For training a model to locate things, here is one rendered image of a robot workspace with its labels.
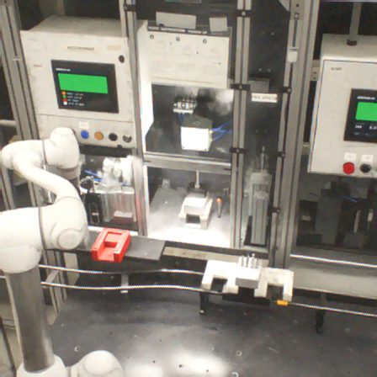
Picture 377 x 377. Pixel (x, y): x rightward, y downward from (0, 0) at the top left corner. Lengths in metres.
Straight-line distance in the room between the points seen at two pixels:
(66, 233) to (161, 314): 0.93
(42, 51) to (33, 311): 0.97
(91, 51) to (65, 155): 0.41
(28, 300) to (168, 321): 0.81
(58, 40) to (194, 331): 1.29
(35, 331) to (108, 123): 0.85
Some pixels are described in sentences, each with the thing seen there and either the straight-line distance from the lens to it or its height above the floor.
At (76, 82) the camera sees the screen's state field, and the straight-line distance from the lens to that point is 2.18.
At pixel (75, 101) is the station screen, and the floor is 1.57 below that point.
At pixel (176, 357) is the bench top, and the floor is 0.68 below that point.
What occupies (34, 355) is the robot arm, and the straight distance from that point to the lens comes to 1.94.
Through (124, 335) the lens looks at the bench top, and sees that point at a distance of 2.42.
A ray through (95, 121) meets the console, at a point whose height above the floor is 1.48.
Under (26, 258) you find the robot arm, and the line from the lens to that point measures 1.74.
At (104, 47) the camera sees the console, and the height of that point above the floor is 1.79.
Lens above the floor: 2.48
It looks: 33 degrees down
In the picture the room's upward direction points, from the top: 1 degrees counter-clockwise
